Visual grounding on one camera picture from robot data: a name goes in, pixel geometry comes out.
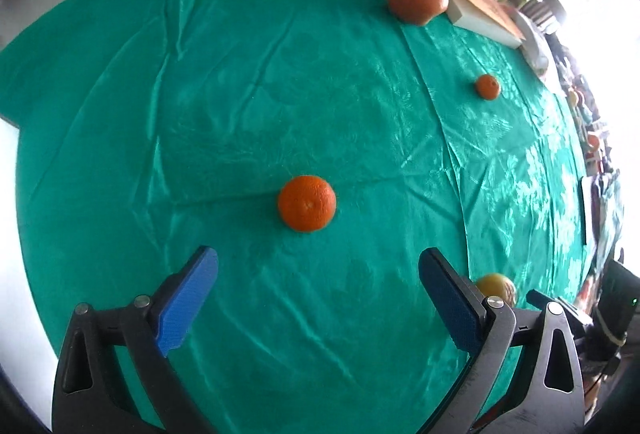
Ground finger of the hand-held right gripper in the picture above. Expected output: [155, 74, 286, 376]
[526, 289, 594, 327]

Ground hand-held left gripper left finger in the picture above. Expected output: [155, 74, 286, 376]
[52, 245, 219, 434]

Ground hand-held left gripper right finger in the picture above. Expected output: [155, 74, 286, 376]
[418, 248, 586, 434]

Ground yellow-green apple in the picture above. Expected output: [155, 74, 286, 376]
[474, 273, 517, 307]

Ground printed plastic packet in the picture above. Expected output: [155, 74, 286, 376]
[580, 171, 623, 247]

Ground white board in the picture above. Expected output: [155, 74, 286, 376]
[0, 116, 71, 415]

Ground green patterned tablecloth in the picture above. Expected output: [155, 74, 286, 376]
[0, 0, 608, 434]

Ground small orange mandarin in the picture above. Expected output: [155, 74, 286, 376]
[475, 74, 501, 101]

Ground white plastic bag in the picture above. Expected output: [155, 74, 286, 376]
[510, 8, 563, 94]

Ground flat white box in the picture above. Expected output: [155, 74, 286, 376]
[446, 0, 526, 48]

